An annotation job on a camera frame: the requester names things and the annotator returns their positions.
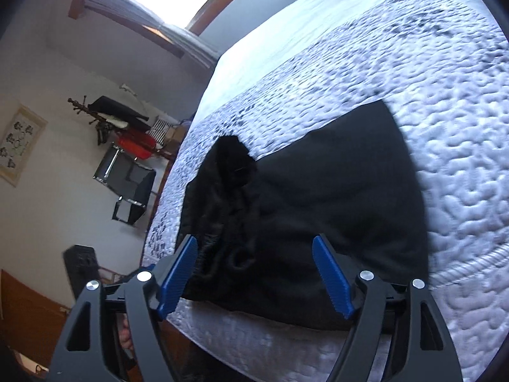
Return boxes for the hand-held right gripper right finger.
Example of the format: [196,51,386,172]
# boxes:
[312,235,464,382]

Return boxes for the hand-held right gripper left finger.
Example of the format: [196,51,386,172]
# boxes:
[47,235,199,382]

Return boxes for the black pants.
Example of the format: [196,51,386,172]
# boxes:
[175,99,430,332]

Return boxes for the person's left hand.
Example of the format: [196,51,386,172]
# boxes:
[118,314,136,361]

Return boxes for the black speaker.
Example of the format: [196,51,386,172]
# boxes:
[64,244,101,301]

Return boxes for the black chrome-framed chair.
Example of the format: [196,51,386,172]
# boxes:
[93,143,158,226]

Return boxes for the red hanging garment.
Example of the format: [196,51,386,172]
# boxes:
[115,133,157,160]

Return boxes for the cardboard box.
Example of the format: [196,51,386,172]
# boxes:
[165,125,184,146]

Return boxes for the black-and-white striped bag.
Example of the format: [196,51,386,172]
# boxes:
[152,116,171,141]

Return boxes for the brown wooden cabinet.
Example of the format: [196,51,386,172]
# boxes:
[0,268,71,367]

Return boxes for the quilted pebble-pattern bedspread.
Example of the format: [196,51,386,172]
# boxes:
[142,0,508,382]

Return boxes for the black hanging garment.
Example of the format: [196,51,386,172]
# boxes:
[88,95,151,126]

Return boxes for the dark wooden coat rack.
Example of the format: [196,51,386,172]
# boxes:
[67,95,176,160]

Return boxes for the grey curtain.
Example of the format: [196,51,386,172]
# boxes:
[81,0,222,68]

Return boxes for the bed with pale blue sheet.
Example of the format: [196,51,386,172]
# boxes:
[141,0,509,382]

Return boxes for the wall poster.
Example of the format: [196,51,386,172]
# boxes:
[0,105,49,187]

